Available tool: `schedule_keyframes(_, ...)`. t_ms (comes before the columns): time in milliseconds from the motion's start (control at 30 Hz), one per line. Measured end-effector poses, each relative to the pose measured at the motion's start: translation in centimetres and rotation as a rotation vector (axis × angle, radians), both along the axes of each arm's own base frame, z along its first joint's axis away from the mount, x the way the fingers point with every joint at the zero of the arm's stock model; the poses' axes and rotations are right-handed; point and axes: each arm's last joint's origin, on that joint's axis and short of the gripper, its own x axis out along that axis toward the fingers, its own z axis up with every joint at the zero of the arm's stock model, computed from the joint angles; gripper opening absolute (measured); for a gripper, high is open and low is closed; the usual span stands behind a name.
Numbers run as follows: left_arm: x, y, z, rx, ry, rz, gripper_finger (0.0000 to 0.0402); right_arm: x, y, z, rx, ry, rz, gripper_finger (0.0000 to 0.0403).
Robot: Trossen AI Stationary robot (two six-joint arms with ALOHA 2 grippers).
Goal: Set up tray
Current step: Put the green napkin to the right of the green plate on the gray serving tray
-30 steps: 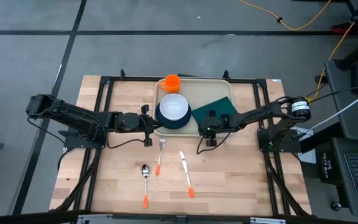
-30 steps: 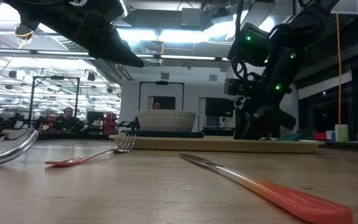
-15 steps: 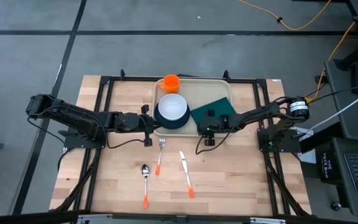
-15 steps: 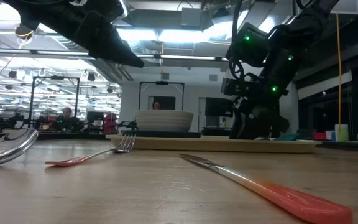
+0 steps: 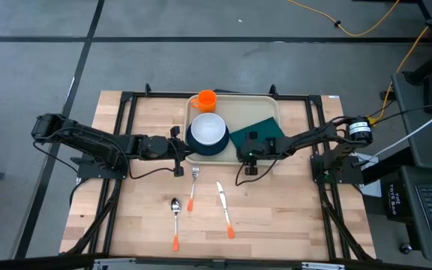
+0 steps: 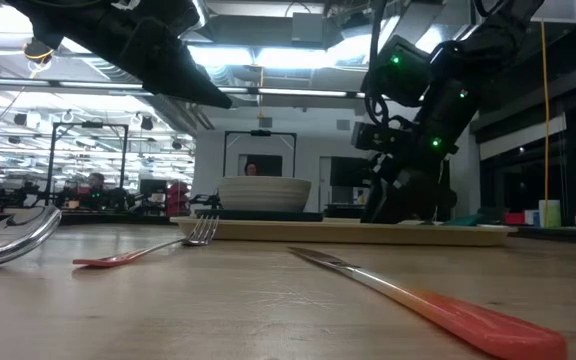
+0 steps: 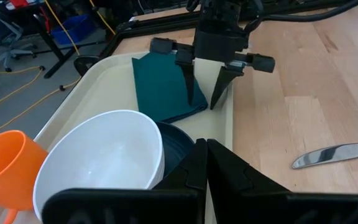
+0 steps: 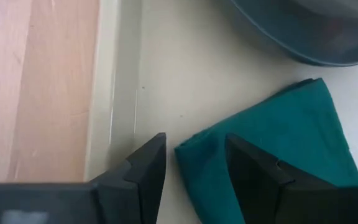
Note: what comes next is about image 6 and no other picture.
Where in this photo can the black metal gantry frame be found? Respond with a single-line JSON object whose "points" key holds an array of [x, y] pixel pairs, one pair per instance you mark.
{"points": [[224, 155], [51, 165]]}

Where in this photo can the red fabric bundle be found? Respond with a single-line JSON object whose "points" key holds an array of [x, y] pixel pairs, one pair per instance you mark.
{"points": [[178, 197]]}

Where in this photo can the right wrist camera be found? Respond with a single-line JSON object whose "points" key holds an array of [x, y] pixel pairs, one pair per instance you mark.
{"points": [[378, 136]]}

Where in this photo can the black computer monitor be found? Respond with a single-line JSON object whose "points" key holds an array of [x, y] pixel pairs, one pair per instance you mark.
{"points": [[350, 172]]}

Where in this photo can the small red box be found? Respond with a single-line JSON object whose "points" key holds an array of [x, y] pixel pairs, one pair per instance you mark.
{"points": [[514, 218]]}

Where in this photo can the long ceiling light bar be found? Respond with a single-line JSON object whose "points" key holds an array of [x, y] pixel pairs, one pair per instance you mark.
{"points": [[298, 92]]}

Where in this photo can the small blue white box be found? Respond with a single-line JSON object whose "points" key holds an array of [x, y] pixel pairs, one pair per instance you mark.
{"points": [[532, 218]]}

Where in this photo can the white ceramic bowl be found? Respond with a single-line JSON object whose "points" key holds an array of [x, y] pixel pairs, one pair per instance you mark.
{"points": [[263, 195]]}

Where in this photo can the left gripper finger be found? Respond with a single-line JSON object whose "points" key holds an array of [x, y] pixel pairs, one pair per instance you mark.
{"points": [[178, 70]]}

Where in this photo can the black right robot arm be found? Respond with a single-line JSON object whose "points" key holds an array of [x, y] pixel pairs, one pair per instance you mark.
{"points": [[468, 75]]}

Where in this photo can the beige plastic tray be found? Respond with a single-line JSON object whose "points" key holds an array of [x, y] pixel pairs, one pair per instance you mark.
{"points": [[348, 234]]}

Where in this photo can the dark green cloth napkin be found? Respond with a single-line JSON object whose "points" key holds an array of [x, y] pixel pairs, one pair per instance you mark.
{"points": [[463, 220]]}

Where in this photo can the green white roll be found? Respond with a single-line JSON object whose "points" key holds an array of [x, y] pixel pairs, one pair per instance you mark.
{"points": [[549, 214]]}

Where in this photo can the person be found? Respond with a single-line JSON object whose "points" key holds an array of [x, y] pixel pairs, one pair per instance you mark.
{"points": [[97, 182], [251, 169]]}

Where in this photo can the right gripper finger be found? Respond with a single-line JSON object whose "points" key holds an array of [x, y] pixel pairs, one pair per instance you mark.
{"points": [[433, 205], [390, 207]]}

